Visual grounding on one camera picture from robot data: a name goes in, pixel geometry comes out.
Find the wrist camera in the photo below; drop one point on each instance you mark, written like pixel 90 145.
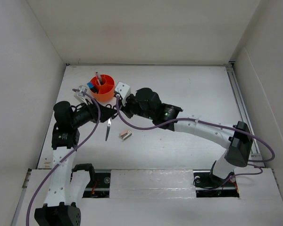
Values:
pixel 123 90
pixel 79 94

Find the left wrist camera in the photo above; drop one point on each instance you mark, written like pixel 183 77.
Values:
pixel 79 94

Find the orange round desk organizer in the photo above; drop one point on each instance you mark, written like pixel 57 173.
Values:
pixel 105 91

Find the pink white mini stapler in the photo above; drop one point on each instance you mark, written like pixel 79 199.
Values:
pixel 125 134

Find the aluminium rail right side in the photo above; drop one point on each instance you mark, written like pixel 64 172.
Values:
pixel 255 152

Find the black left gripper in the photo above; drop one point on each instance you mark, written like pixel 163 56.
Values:
pixel 93 109

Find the blue cap black highlighter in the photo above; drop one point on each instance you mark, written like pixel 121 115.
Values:
pixel 92 87

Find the black handled scissors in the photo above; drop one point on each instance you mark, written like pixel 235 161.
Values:
pixel 109 123

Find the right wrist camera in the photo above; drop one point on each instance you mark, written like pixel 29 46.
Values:
pixel 123 90

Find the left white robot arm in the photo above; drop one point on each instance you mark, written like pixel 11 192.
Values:
pixel 68 181

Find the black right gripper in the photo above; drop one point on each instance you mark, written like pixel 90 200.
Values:
pixel 125 107

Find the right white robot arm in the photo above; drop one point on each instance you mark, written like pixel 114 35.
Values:
pixel 237 141

